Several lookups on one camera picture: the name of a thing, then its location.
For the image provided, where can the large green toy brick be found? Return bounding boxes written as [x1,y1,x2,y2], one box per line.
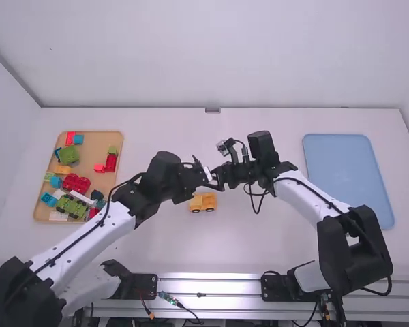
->
[57,145,82,168]

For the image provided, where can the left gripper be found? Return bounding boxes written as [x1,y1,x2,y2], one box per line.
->
[172,161,208,206]

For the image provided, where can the blue mat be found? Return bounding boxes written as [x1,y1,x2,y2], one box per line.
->
[302,133,396,231]

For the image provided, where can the red toy car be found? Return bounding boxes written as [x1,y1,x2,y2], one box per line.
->
[61,173,92,193]

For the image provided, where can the tan tray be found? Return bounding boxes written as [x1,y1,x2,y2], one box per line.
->
[32,130,125,224]

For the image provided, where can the silver rails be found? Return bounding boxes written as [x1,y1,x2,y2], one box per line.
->
[0,271,409,320]

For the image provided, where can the black cable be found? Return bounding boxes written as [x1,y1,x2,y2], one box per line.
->
[243,182,272,215]
[359,274,394,297]
[109,172,147,205]

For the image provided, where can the green toy car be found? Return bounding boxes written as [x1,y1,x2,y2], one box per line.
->
[55,194,89,219]

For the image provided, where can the yellow toy car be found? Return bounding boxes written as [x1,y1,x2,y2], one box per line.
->
[189,192,218,215]

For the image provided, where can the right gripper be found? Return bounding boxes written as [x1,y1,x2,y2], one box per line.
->
[211,159,260,192]

